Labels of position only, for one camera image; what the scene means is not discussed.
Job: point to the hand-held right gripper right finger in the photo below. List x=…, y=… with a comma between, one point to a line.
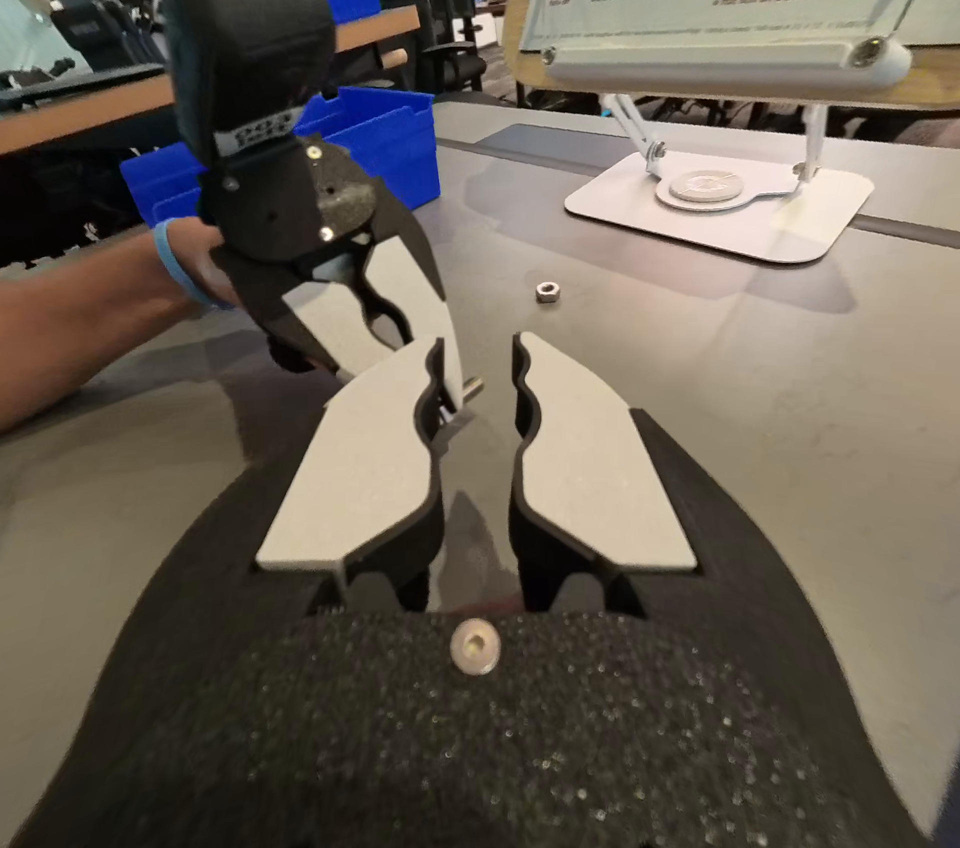
x=600, y=480

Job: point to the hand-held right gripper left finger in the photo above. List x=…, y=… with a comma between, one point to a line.
x=360, y=480

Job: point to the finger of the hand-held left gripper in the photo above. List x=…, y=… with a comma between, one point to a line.
x=337, y=330
x=424, y=293

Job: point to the steel hex bolt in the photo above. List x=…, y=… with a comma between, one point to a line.
x=474, y=387

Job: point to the steel hex nut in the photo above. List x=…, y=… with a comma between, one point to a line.
x=550, y=293

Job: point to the blue plastic bin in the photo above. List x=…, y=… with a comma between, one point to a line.
x=397, y=150

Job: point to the person's left forearm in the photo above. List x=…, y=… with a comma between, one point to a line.
x=75, y=323

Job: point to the person's left hand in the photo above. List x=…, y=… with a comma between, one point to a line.
x=206, y=270

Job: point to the long wooden table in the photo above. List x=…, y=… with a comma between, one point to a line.
x=90, y=105

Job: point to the blue wristband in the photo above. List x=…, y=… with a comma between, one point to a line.
x=172, y=255

